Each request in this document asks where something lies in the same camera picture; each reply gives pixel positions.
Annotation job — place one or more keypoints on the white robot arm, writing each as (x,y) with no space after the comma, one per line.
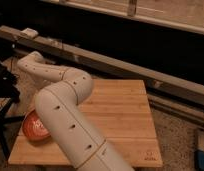
(57,107)

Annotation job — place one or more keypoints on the black stand left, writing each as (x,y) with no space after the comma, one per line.
(7,90)

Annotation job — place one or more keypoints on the long wooden beam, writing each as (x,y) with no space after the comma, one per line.
(165,83)

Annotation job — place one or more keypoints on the small white box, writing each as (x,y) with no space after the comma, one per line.
(29,33)

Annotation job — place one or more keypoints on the wooden board table top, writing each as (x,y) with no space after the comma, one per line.
(120,110)

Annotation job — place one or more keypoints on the blue and white box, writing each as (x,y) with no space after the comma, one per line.
(199,152)

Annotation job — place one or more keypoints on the light wooden shelf ledge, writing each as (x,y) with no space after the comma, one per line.
(187,15)

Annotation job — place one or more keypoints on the orange ceramic bowl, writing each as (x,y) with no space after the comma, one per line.
(32,127)

